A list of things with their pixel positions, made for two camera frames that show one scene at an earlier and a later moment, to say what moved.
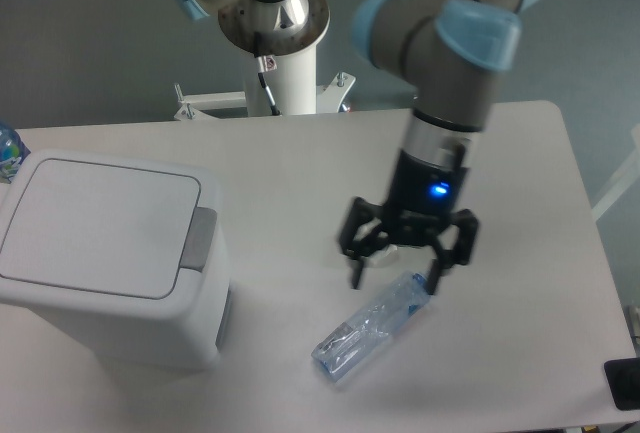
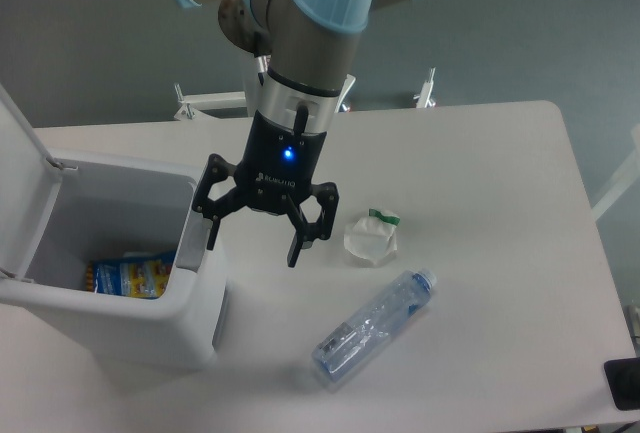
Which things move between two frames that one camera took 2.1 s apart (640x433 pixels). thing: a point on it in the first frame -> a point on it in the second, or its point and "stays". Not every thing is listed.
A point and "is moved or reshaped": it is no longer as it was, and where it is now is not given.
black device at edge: (623, 380) stays
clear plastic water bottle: (358, 339) stays
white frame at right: (623, 182) stays
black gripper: (423, 199) -> (278, 164)
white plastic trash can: (123, 253) is moved or reshaped
